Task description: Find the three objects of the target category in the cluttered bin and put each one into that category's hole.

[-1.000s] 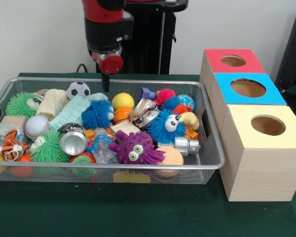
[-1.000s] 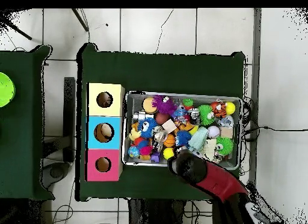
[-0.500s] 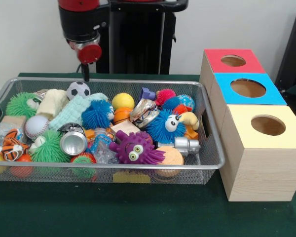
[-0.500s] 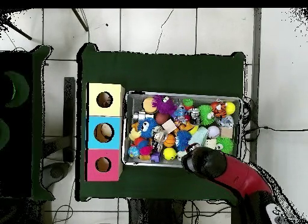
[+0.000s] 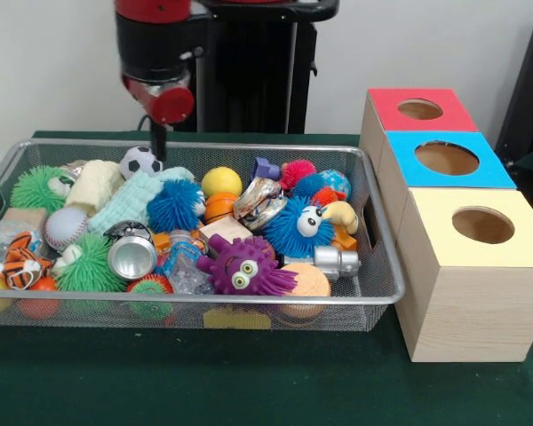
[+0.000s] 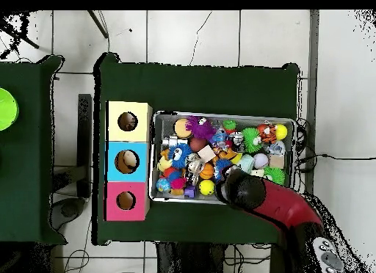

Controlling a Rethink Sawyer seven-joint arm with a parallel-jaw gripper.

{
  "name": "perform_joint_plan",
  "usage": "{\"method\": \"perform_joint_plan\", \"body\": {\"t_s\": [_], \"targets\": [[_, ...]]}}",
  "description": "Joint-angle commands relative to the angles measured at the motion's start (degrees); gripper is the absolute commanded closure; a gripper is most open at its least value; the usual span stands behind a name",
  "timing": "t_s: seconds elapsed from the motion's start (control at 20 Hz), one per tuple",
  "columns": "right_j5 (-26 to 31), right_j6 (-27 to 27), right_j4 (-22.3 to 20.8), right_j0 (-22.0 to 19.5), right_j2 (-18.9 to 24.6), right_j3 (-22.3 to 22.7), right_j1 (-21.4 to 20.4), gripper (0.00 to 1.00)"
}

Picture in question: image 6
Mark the purple spiky ball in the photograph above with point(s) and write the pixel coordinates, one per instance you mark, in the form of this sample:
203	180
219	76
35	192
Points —
202	128

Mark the mint green knit cloth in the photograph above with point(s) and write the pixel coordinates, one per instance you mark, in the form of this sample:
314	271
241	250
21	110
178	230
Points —
246	162

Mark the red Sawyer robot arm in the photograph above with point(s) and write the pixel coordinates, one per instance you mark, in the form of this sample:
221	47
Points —
282	205

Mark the clear mesh bin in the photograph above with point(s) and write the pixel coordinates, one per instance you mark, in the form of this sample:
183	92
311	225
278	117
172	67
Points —
163	125

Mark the wooden three-hole box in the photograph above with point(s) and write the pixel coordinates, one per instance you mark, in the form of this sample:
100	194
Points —
141	161

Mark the brown toy football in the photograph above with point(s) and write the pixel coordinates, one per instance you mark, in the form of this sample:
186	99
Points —
197	145

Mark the blue fuzzy monster toy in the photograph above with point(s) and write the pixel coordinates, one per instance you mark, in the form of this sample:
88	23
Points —
179	155

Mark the yellow ball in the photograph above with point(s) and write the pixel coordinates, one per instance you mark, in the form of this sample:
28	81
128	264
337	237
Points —
207	187

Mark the dark green tablecloth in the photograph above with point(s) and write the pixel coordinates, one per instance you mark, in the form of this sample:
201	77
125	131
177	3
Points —
176	85

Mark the orange tiger plush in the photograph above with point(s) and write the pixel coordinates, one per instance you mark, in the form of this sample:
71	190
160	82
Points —
267	132

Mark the green spiky ball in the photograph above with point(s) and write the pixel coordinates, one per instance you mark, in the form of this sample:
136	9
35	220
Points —
275	175

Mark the black upright bar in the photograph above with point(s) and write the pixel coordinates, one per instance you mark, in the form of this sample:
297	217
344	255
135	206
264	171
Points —
84	138

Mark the black tripod leg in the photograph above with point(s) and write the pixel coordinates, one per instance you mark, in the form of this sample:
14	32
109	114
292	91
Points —
20	35
98	24

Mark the green covered side table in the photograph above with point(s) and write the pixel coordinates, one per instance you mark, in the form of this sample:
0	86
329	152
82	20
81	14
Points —
29	167

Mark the lime green round object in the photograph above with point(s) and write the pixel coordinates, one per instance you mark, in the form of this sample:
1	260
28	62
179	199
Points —
4	108

